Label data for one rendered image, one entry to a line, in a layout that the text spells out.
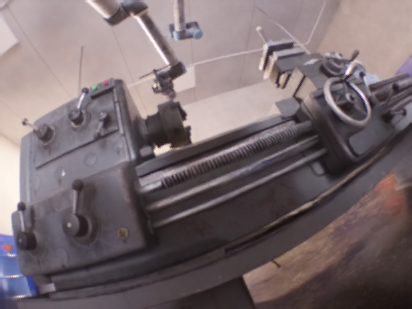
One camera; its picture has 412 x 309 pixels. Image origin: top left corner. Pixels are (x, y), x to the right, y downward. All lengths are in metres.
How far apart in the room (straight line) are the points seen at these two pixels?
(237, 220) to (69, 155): 0.69
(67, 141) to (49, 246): 0.43
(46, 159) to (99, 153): 0.28
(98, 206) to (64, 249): 0.18
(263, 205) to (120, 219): 0.45
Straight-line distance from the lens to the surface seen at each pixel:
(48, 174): 0.90
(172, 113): 0.92
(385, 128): 0.94
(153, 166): 0.69
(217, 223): 0.65
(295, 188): 0.74
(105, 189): 0.56
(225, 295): 0.61
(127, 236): 0.51
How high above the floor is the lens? 0.54
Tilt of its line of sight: 21 degrees up
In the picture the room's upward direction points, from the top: 24 degrees counter-clockwise
